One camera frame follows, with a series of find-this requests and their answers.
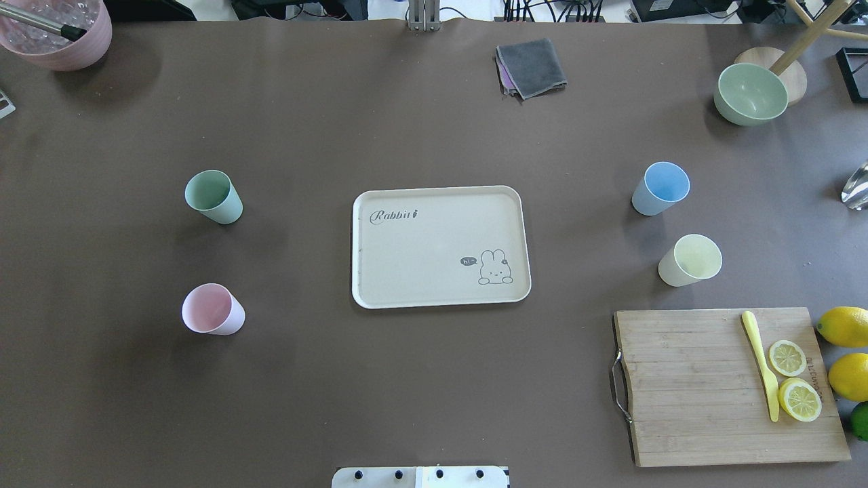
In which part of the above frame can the pink cup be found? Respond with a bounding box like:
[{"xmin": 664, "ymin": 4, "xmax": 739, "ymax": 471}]
[{"xmin": 182, "ymin": 283, "xmax": 245, "ymax": 336}]

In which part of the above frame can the pale yellow cup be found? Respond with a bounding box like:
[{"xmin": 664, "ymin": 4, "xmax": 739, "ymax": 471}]
[{"xmin": 658, "ymin": 234, "xmax": 722, "ymax": 287}]

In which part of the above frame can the cream rabbit tray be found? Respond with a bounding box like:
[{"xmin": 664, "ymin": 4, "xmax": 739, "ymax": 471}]
[{"xmin": 351, "ymin": 185, "xmax": 532, "ymax": 309}]

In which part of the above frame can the purple cloth under grey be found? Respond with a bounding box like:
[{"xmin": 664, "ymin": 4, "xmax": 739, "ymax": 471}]
[{"xmin": 495, "ymin": 56, "xmax": 523, "ymax": 100}]

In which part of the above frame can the grey folded cloth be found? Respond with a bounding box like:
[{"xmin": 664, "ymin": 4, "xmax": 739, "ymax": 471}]
[{"xmin": 496, "ymin": 38, "xmax": 567, "ymax": 100}]

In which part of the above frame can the green cup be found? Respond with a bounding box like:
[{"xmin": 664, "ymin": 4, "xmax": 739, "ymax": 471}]
[{"xmin": 184, "ymin": 169, "xmax": 243, "ymax": 224}]

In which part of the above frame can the blue cup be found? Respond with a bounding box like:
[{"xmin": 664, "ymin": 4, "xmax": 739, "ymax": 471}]
[{"xmin": 631, "ymin": 161, "xmax": 690, "ymax": 216}]

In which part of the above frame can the wooden cutting board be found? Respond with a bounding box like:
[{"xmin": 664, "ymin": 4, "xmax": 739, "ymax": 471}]
[{"xmin": 614, "ymin": 308, "xmax": 850, "ymax": 468}]

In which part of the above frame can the green bowl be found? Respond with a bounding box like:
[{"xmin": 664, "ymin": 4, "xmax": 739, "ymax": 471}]
[{"xmin": 713, "ymin": 64, "xmax": 789, "ymax": 126}]

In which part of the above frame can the yellow plastic knife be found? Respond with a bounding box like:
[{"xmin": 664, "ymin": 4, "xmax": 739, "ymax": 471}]
[{"xmin": 741, "ymin": 310, "xmax": 779, "ymax": 422}]

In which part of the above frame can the upper lemon slice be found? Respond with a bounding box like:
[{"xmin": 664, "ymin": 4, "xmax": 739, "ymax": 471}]
[{"xmin": 768, "ymin": 340, "xmax": 807, "ymax": 378}]

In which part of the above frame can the lemon slice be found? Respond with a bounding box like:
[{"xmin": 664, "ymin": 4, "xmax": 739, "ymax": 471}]
[
  {"xmin": 768, "ymin": 340, "xmax": 807, "ymax": 378},
  {"xmin": 778, "ymin": 378, "xmax": 822, "ymax": 422}
]

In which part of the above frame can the wooden cup stand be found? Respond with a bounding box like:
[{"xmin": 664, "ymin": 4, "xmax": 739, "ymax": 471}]
[{"xmin": 734, "ymin": 1, "xmax": 866, "ymax": 107}]

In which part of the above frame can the lower lemon slice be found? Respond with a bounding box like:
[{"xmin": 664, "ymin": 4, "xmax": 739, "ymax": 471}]
[{"xmin": 778, "ymin": 378, "xmax": 822, "ymax": 422}]

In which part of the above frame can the steel muddler black tip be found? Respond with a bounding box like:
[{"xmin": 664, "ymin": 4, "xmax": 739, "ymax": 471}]
[{"xmin": 0, "ymin": 2, "xmax": 87, "ymax": 41}]

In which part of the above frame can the upper whole lemon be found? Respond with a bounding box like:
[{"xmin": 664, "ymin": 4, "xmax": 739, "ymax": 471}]
[{"xmin": 816, "ymin": 306, "xmax": 867, "ymax": 347}]

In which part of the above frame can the whole lemon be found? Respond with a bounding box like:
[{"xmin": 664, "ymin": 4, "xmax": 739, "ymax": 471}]
[
  {"xmin": 828, "ymin": 352, "xmax": 868, "ymax": 403},
  {"xmin": 816, "ymin": 306, "xmax": 867, "ymax": 347}
]

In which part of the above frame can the clear textured glass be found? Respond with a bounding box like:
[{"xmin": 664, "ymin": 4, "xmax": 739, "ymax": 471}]
[{"xmin": 840, "ymin": 161, "xmax": 868, "ymax": 211}]

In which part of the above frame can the pink ice bowl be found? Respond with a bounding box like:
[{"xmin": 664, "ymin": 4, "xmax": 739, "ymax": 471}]
[{"xmin": 1, "ymin": 1, "xmax": 113, "ymax": 71}]

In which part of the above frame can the lower whole lemon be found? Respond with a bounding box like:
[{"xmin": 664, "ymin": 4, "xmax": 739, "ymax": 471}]
[{"xmin": 828, "ymin": 352, "xmax": 868, "ymax": 403}]

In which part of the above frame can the green lime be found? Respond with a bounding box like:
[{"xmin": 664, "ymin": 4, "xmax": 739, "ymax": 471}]
[{"xmin": 849, "ymin": 401, "xmax": 868, "ymax": 442}]

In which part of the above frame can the aluminium camera post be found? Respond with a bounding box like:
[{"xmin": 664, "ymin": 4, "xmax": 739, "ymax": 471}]
[{"xmin": 408, "ymin": 0, "xmax": 441, "ymax": 32}]

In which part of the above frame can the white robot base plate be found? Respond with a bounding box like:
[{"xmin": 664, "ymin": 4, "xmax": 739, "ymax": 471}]
[{"xmin": 331, "ymin": 464, "xmax": 511, "ymax": 487}]

